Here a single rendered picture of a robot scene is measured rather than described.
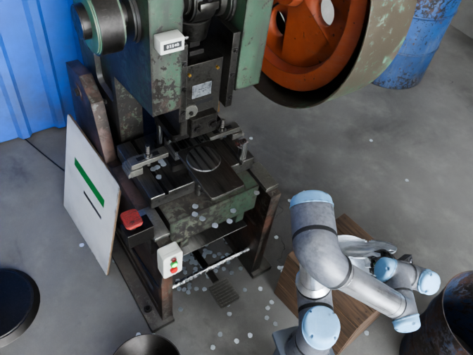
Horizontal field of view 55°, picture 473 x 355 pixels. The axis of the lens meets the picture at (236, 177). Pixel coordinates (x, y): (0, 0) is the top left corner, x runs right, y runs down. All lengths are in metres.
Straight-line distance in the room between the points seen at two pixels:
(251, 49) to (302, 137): 1.60
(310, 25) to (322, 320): 0.93
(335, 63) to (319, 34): 0.13
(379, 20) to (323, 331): 0.90
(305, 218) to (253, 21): 0.59
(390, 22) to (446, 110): 2.37
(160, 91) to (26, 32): 1.35
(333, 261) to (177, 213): 0.71
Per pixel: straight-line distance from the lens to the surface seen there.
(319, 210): 1.18
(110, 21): 1.21
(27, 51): 2.63
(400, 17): 1.36
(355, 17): 1.35
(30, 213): 2.57
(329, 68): 1.47
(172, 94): 1.37
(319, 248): 1.12
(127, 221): 1.50
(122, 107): 1.73
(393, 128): 3.30
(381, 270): 1.47
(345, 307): 1.91
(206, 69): 1.44
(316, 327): 1.47
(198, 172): 1.60
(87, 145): 2.02
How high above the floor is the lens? 1.98
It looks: 48 degrees down
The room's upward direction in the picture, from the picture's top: 9 degrees clockwise
